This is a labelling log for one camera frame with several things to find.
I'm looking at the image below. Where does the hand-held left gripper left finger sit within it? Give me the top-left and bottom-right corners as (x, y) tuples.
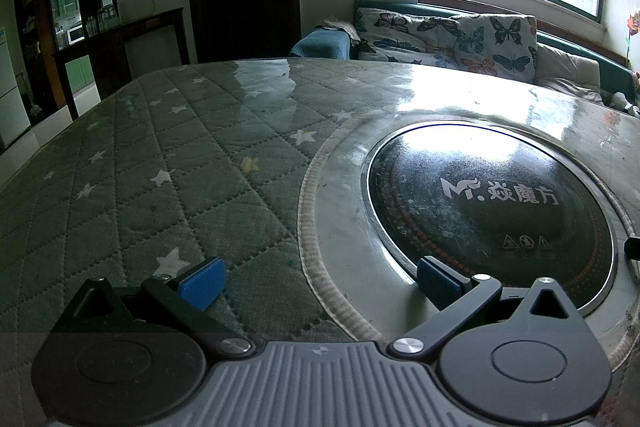
(50, 257), (256, 358)

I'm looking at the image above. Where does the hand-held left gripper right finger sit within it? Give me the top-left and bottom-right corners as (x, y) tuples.
(387, 257), (596, 363)

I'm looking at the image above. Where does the round black cooktop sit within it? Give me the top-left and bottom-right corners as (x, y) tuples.
(360, 122), (626, 315)

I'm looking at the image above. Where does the grey stuffed toy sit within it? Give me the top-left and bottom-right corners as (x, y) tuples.
(607, 91), (640, 118)

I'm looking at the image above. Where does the beige cushion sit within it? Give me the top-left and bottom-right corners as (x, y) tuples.
(534, 43), (602, 90)
(537, 77), (608, 105)

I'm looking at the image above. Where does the teal sofa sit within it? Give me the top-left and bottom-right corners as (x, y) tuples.
(352, 0), (640, 92)

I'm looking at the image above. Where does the colourful pinwheel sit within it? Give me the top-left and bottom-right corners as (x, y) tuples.
(625, 7), (640, 72)

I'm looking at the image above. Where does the butterfly print cushion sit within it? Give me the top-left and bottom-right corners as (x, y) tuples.
(354, 7), (463, 70)
(452, 13), (538, 82)

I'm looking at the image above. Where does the white mop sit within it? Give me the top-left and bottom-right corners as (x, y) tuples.
(19, 72), (45, 116)

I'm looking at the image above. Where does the dark wooden console table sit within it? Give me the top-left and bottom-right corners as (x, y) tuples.
(54, 7), (191, 122)

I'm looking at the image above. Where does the blue quilted blanket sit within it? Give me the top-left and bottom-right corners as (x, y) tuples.
(289, 29), (353, 62)

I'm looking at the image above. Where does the white refrigerator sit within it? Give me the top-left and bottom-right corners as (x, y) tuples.
(0, 26), (32, 148)

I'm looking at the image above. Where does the beige towel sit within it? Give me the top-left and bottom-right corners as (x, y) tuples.
(315, 18), (358, 42)

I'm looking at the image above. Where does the dark wooden shelf cabinet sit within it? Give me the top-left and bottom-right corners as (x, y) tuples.
(12, 0), (121, 112)

